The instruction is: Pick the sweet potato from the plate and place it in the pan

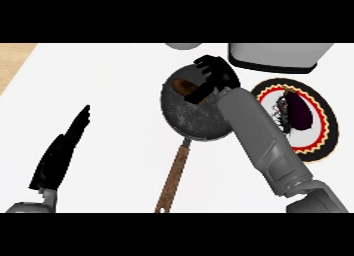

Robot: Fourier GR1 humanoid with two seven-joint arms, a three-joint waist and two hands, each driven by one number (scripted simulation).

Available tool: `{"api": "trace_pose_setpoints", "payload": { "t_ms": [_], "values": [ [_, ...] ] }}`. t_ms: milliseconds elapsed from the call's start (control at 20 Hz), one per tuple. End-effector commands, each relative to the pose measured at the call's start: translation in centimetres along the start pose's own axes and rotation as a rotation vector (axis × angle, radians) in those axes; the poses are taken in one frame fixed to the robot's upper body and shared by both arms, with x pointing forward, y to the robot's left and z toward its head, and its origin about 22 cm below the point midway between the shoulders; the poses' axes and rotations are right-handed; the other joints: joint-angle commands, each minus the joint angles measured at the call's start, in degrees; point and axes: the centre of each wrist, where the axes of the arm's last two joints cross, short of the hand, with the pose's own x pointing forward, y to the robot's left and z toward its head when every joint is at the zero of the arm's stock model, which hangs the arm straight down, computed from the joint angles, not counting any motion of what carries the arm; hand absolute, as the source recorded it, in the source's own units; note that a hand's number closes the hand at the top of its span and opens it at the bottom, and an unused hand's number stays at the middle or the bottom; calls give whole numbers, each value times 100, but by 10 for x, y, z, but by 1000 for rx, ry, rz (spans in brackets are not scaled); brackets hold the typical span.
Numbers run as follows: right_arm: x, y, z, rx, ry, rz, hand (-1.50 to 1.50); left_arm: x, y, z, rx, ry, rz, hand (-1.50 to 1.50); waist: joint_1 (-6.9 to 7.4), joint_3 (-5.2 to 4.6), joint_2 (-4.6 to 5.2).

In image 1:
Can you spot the brown sweet potato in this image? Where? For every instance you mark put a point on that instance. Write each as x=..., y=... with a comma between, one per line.
x=184, y=86

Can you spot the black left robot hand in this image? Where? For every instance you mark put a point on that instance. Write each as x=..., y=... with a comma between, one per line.
x=57, y=156

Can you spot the grey round object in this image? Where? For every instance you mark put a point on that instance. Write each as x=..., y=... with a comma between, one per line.
x=184, y=46

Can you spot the dark purple eggplant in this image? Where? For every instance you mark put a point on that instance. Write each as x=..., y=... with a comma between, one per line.
x=300, y=113

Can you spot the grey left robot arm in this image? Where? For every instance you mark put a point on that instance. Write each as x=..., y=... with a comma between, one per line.
x=37, y=203

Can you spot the dark grey frying pan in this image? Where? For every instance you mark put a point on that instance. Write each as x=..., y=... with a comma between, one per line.
x=195, y=113

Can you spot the pale grey appliance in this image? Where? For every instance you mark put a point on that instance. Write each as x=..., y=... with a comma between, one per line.
x=278, y=55

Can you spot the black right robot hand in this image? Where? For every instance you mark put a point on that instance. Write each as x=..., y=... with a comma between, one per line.
x=218, y=78

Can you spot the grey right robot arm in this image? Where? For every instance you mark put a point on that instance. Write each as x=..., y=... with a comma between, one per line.
x=274, y=146

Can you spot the black red patterned plate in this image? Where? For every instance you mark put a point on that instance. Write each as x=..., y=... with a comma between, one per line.
x=318, y=133

